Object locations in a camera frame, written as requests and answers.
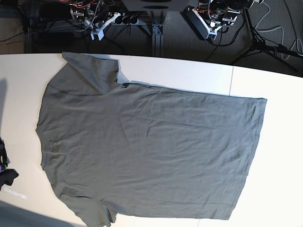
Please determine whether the aluminium profile post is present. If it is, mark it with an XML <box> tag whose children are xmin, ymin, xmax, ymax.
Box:
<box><xmin>149</xmin><ymin>10</ymin><xmax>165</xmax><ymax>57</ymax></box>

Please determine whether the white cable on floor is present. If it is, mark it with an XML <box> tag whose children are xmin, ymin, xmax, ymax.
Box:
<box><xmin>254</xmin><ymin>0</ymin><xmax>303</xmax><ymax>61</ymax></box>

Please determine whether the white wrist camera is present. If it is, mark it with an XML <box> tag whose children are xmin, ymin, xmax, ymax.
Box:
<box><xmin>90</xmin><ymin>29</ymin><xmax>104</xmax><ymax>41</ymax></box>
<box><xmin>207</xmin><ymin>27</ymin><xmax>221</xmax><ymax>41</ymax></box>

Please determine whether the dark clothes pile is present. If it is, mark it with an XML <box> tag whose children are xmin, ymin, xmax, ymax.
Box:
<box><xmin>0</xmin><ymin>139</ymin><xmax>19</xmax><ymax>189</ymax></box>

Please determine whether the black power adapter brick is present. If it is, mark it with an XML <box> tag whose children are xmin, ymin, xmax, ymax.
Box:
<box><xmin>181</xmin><ymin>6</ymin><xmax>209</xmax><ymax>40</ymax></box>

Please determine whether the grey power strip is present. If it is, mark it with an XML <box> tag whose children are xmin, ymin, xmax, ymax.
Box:
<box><xmin>110</xmin><ymin>16</ymin><xmax>139</xmax><ymax>26</ymax></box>

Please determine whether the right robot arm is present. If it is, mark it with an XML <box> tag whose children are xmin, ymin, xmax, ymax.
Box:
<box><xmin>68</xmin><ymin>0</ymin><xmax>122</xmax><ymax>33</ymax></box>

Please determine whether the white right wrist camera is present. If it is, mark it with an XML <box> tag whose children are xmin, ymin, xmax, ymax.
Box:
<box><xmin>90</xmin><ymin>29</ymin><xmax>104</xmax><ymax>41</ymax></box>

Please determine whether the grey-green T-shirt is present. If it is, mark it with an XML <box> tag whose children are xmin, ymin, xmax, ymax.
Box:
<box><xmin>36</xmin><ymin>52</ymin><xmax>267</xmax><ymax>227</ymax></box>

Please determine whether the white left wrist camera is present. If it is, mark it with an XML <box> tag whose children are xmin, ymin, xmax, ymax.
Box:
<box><xmin>207</xmin><ymin>27</ymin><xmax>221</xmax><ymax>41</ymax></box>

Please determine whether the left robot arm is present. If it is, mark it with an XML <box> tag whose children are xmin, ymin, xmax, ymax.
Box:
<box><xmin>196</xmin><ymin>0</ymin><xmax>254</xmax><ymax>27</ymax></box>

